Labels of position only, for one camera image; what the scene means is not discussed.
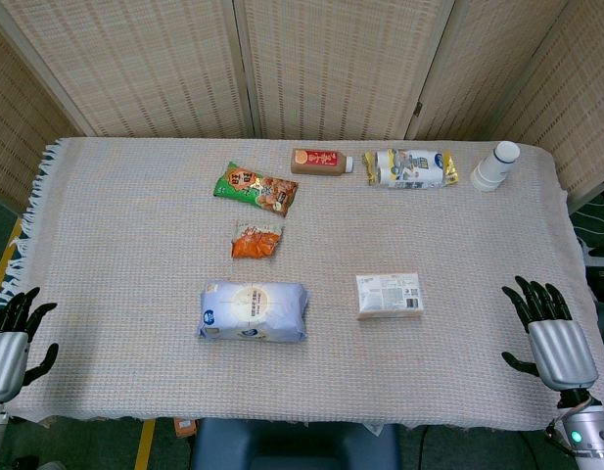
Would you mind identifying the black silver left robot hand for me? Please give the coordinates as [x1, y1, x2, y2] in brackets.
[0, 287, 60, 403]

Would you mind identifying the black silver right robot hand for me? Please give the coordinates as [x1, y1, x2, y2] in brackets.
[500, 275, 599, 393]

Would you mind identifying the white face tissue pack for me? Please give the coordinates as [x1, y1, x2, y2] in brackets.
[355, 272, 425, 322]

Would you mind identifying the small brown wooden crate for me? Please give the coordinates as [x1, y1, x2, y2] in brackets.
[173, 416, 199, 439]

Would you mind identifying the blue white wipes pack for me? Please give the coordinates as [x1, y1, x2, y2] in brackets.
[197, 280, 310, 344]

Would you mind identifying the beige woven tablecloth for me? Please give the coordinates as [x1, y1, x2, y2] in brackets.
[0, 136, 604, 432]

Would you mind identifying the white cylindrical bottle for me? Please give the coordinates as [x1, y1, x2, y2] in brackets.
[471, 140, 521, 193]

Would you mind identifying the white yellow snack pack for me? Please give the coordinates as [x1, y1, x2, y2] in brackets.
[362, 148, 460, 189]

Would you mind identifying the orange snack bag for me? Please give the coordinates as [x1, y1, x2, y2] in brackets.
[231, 218, 287, 259]

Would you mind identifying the dark blue chair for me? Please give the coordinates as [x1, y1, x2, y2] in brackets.
[190, 418, 403, 470]

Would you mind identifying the green snack bag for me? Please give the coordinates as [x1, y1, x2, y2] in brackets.
[212, 161, 300, 218]

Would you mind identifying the brown drink bottle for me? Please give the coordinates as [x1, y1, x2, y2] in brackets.
[290, 148, 355, 175]

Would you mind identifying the woven folding screen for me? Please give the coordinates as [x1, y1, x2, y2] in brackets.
[0, 0, 604, 212]

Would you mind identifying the white cable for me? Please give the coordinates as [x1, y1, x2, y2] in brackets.
[573, 195, 604, 239]

